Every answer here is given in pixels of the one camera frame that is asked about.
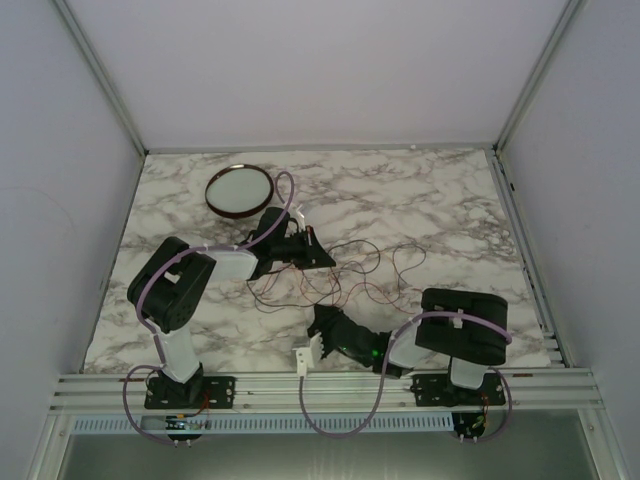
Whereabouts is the marble pattern table mat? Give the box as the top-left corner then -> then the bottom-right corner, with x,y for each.
84,149 -> 551,374

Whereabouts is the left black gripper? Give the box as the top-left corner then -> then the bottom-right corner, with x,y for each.
272,225 -> 337,271

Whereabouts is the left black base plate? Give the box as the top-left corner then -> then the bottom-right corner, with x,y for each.
144,376 -> 236,410

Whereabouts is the aluminium corner post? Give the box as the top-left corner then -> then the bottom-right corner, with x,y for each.
492,0 -> 589,156
53,0 -> 149,155

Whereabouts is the slotted grey cable duct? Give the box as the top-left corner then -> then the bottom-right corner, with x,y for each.
71,412 -> 454,436

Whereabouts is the left aluminium corner post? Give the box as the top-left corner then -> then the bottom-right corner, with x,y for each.
53,0 -> 149,155

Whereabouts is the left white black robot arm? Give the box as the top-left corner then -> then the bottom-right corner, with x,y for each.
127,207 -> 336,385

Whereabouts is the round brown-rimmed dish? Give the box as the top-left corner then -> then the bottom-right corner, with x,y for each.
204,164 -> 275,219

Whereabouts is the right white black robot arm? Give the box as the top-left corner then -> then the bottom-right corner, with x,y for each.
307,288 -> 512,390

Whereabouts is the black thin wire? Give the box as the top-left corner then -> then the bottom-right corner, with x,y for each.
247,239 -> 384,311

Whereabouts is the right aluminium corner post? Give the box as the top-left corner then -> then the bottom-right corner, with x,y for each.
492,0 -> 589,156

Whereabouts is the orange thin wire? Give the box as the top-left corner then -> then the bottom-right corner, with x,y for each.
249,244 -> 426,314

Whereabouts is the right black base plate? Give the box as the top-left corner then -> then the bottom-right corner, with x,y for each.
410,373 -> 507,407

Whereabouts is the aluminium front rail frame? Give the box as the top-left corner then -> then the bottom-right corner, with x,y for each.
49,368 -> 604,414

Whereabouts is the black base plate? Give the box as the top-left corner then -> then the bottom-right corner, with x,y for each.
410,373 -> 507,407
144,376 -> 236,410

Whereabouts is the purple thin wire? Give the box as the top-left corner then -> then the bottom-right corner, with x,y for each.
252,242 -> 426,314

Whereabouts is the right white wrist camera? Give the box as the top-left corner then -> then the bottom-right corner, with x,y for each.
293,333 -> 324,377

